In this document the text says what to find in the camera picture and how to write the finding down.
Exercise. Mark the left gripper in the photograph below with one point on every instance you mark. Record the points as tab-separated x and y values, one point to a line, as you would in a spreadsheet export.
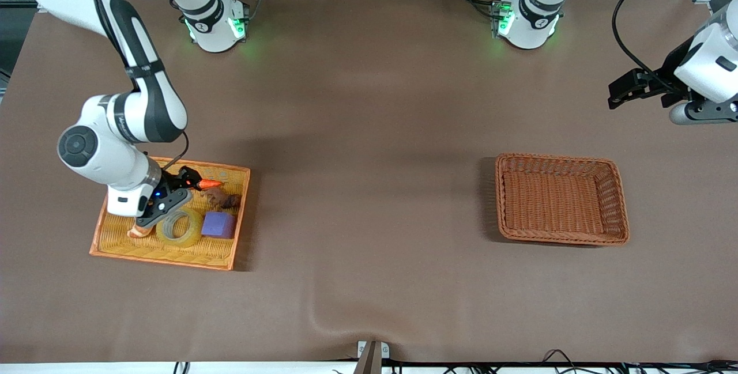
669	74

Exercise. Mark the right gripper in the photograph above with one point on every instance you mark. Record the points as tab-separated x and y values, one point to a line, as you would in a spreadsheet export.
171	180

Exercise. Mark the yellow clear tape roll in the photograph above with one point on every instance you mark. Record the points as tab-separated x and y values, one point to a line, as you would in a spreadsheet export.
193	235

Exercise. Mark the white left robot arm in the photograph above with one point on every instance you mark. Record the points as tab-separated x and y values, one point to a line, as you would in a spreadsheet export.
533	16

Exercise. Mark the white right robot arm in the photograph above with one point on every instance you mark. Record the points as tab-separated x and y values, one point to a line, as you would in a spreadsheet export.
147	103

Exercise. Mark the orange toy carrot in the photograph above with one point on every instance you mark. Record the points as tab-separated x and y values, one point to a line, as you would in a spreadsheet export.
210	184

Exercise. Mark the brown toy figure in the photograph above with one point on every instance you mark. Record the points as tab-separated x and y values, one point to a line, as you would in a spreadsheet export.
222	198

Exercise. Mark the purple cube block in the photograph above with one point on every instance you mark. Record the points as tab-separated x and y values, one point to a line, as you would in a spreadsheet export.
219	225

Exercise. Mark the toy croissant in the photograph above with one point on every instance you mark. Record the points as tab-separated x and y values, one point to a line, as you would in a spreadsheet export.
138	231

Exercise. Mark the yellow orange wicker tray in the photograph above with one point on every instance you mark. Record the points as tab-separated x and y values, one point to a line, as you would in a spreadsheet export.
173	254

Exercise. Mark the brown wicker basket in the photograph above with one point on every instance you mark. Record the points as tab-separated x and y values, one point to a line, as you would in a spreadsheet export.
559	198

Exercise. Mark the metal table edge bracket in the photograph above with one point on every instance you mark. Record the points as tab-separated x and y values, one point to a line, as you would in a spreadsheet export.
373	356

